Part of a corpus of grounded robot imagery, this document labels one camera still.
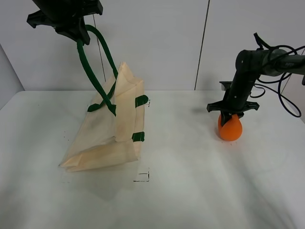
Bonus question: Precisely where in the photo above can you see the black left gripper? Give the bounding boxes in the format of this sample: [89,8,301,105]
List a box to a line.
[27,0,103,45]

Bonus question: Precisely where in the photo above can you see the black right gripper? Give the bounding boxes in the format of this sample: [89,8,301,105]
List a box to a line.
[207,58,259,126]

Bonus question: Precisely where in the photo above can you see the orange with stem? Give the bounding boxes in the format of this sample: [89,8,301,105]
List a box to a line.
[218,114,243,141]

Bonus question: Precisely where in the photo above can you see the white linen bag green handles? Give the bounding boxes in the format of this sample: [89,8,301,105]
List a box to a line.
[60,25,149,172]

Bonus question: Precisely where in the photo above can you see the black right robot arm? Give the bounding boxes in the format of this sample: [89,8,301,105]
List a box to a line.
[207,48,305,125]

